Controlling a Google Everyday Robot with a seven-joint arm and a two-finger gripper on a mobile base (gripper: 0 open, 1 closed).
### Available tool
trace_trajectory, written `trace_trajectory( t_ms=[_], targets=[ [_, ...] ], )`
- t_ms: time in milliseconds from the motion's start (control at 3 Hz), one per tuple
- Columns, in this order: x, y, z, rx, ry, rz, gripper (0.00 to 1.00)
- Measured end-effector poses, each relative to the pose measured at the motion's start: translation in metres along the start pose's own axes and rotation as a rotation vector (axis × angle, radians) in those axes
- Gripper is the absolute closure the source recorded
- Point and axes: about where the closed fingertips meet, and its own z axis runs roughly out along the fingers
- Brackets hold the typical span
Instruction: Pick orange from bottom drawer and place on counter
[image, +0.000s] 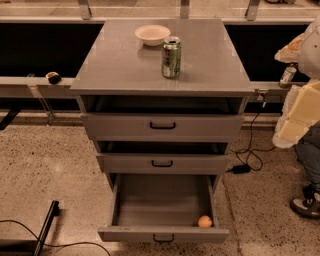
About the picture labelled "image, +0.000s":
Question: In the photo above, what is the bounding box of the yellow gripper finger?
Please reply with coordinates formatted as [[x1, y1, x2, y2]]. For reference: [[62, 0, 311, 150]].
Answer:
[[274, 33, 304, 63], [272, 81, 320, 148]]

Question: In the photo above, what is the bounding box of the orange fruit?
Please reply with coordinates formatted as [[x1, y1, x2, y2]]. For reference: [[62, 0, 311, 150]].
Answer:
[[198, 215, 213, 228]]

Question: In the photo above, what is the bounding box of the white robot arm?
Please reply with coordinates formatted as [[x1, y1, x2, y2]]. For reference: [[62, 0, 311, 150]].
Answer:
[[273, 17, 320, 148]]

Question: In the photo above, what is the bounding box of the grey drawer cabinet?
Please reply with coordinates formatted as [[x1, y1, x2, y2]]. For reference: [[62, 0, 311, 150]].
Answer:
[[69, 18, 256, 183]]

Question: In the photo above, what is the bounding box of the grey bottom drawer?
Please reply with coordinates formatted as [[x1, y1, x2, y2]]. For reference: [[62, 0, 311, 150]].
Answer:
[[98, 174, 229, 243]]

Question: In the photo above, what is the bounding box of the grey drawer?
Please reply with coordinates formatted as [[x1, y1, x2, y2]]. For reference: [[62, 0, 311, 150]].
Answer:
[[97, 141, 228, 174], [79, 95, 243, 142], [98, 174, 229, 243]]

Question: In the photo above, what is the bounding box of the grey middle drawer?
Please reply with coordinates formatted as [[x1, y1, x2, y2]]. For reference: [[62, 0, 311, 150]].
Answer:
[[97, 141, 228, 174]]

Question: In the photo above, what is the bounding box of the grey top drawer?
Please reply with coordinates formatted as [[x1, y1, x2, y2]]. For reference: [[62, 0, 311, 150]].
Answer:
[[79, 95, 243, 142]]

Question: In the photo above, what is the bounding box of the small bottle on ledge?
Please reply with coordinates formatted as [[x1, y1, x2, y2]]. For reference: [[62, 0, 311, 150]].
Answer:
[[279, 65, 297, 88]]

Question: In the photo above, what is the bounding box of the person's jeans leg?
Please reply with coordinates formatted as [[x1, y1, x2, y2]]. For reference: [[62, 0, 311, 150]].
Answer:
[[295, 121, 320, 193]]

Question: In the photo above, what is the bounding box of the person's shoe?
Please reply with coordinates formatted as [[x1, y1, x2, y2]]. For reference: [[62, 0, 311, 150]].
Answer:
[[290, 192, 320, 219]]

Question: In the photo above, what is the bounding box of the green soda can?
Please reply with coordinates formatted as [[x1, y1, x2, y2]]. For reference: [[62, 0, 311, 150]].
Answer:
[[161, 36, 182, 78]]

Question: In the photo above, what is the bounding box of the white bowl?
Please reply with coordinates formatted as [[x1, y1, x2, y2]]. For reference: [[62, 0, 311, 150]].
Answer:
[[135, 25, 171, 47]]

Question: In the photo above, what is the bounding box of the dark round object on ledge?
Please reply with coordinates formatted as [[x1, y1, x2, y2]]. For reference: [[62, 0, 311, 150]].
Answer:
[[46, 72, 61, 84]]

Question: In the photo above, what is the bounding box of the black floor stand left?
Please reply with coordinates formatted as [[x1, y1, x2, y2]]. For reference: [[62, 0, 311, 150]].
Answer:
[[32, 200, 59, 256]]

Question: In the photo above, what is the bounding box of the wall outlet plug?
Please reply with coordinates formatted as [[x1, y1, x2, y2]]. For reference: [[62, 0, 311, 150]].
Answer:
[[256, 89, 268, 102]]

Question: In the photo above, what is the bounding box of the black cable on floor left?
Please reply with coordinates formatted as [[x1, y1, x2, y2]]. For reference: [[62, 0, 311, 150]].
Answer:
[[0, 219, 112, 256]]

